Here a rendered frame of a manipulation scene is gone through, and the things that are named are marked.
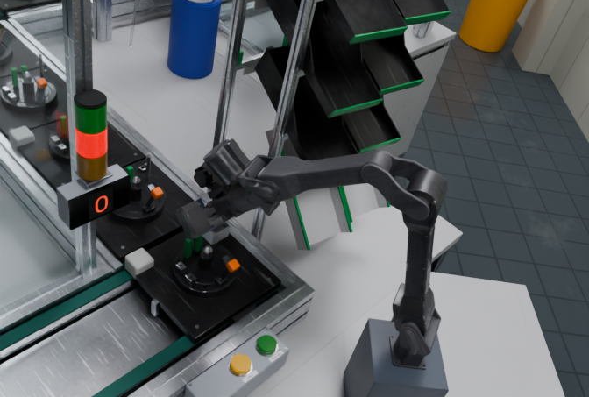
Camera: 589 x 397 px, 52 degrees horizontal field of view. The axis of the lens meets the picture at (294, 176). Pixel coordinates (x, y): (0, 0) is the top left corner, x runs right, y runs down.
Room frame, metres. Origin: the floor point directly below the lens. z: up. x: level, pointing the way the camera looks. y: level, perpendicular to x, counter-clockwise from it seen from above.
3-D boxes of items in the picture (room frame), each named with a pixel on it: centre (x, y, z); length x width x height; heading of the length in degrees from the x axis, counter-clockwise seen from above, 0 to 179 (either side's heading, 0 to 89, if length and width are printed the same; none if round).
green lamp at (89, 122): (0.76, 0.34, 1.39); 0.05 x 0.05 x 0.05
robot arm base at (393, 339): (0.71, -0.29, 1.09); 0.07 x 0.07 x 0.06; 9
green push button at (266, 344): (0.71, -0.03, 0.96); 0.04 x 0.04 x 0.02
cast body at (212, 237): (0.85, 0.15, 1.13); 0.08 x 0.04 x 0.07; 55
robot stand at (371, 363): (0.71, -0.29, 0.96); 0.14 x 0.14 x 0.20; 9
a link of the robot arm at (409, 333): (0.71, -0.28, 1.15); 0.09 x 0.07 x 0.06; 165
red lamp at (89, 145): (0.76, 0.34, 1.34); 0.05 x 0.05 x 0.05
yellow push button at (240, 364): (0.65, 0.01, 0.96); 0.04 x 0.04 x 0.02
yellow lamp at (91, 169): (0.76, 0.34, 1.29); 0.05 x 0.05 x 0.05
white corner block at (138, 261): (0.82, 0.27, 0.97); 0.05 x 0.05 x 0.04; 55
